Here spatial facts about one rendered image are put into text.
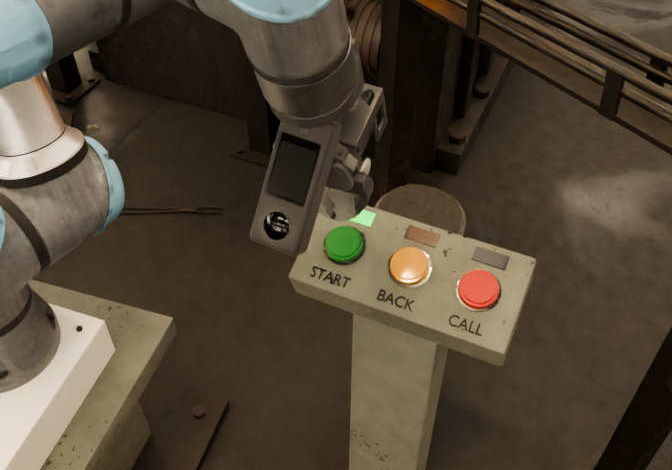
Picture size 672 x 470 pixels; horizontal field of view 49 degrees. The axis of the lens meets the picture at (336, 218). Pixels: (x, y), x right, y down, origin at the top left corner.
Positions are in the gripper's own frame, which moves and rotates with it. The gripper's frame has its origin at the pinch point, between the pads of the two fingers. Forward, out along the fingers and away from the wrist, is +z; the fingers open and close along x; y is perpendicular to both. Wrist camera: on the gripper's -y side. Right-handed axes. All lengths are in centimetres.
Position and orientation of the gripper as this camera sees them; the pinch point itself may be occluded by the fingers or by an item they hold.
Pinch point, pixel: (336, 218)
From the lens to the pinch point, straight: 73.4
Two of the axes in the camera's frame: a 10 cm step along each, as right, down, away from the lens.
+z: 1.4, 4.4, 8.9
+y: 3.9, -8.5, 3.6
